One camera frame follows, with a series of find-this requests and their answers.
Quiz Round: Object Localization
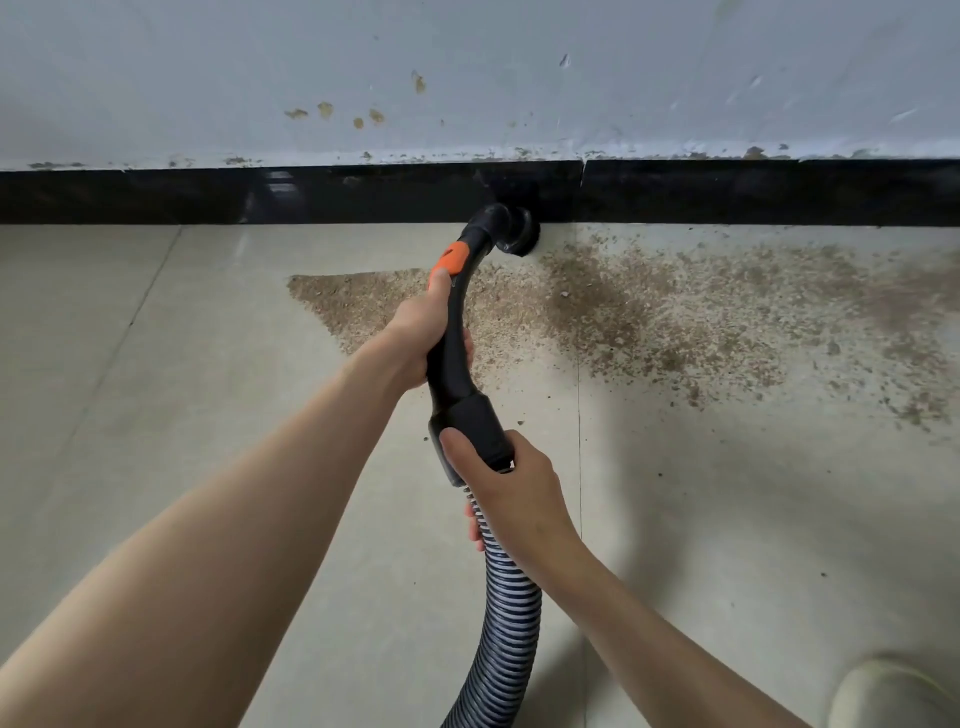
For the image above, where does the person's left hand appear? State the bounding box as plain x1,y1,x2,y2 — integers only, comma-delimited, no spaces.
357,267,476,399

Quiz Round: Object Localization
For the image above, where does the person's right hand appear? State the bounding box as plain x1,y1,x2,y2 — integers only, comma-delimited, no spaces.
439,427,590,587

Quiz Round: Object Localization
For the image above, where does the black vacuum hose with handle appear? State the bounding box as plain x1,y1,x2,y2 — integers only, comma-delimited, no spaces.
426,204,545,728

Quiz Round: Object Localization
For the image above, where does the brown sawdust dirt patch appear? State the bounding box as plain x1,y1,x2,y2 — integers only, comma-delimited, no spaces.
288,240,960,434

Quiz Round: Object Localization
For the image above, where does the person's left forearm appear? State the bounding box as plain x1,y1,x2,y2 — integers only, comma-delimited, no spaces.
0,352,404,728

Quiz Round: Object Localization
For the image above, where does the person's right forearm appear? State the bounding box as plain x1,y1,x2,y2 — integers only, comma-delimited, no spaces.
552,543,812,728

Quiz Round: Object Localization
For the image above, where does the tiled floor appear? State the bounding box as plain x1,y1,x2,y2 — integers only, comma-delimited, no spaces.
0,225,960,728

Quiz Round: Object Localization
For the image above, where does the grey shoe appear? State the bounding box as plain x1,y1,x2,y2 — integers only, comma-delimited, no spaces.
828,657,960,728

